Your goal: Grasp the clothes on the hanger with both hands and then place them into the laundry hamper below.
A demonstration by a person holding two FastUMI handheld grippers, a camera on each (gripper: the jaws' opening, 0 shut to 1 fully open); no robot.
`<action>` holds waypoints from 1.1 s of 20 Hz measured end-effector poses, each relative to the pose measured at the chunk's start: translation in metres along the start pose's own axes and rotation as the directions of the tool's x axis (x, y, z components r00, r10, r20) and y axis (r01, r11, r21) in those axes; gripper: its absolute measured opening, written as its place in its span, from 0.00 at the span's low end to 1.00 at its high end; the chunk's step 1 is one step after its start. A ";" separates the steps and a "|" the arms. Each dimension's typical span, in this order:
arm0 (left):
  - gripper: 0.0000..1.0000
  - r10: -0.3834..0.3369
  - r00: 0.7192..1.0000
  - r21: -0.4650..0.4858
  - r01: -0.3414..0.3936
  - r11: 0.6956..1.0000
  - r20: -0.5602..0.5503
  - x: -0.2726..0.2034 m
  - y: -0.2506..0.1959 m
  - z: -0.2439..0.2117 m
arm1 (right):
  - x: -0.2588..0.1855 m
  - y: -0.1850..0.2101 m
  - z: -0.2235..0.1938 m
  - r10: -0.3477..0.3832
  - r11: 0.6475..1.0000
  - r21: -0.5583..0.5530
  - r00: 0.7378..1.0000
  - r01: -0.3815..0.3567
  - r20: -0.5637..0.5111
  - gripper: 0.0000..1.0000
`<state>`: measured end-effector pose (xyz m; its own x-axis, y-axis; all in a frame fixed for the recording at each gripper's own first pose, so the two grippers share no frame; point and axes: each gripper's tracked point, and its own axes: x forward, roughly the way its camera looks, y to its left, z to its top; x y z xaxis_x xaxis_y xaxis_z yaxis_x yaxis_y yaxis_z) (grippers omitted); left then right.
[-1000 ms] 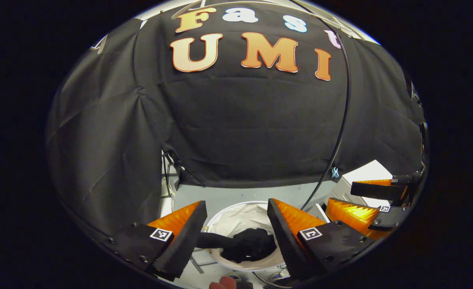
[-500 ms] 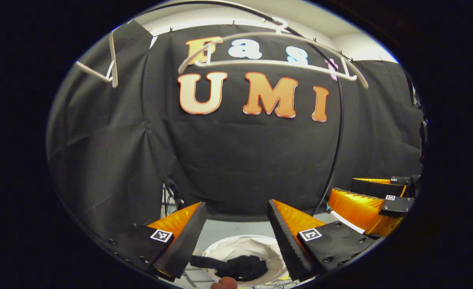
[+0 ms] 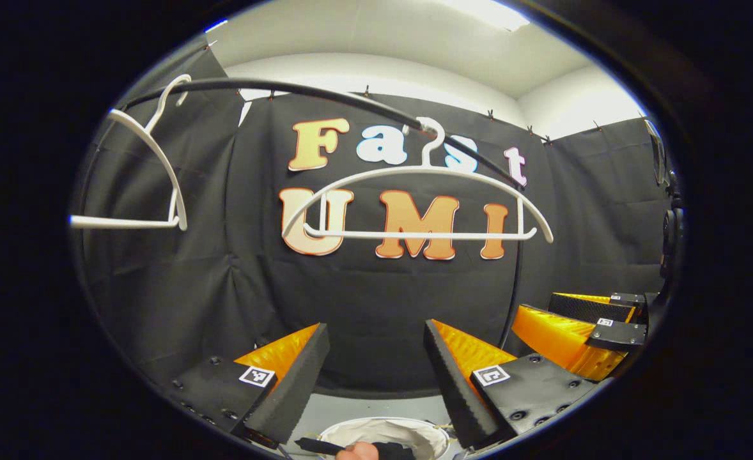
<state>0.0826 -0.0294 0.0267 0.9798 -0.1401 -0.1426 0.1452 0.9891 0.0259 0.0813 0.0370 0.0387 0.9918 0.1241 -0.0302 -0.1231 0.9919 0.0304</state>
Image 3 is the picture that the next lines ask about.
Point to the black backdrop cloth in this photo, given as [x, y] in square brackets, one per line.
[376, 306]

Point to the large ceiling light panel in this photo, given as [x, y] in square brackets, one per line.
[488, 13]

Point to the white laundry hamper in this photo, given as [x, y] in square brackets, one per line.
[408, 434]

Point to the small ceiling light panel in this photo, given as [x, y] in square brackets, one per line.
[217, 26]

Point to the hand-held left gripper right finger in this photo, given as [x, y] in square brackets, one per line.
[459, 396]

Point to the black jacket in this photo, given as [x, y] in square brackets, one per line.
[395, 452]

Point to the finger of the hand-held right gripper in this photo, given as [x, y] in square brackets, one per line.
[587, 308]
[619, 333]

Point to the white plastic clothes hanger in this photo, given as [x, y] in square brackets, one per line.
[127, 223]
[415, 235]

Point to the black clothes rail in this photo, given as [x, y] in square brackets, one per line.
[287, 87]

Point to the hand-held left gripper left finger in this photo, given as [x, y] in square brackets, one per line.
[293, 390]

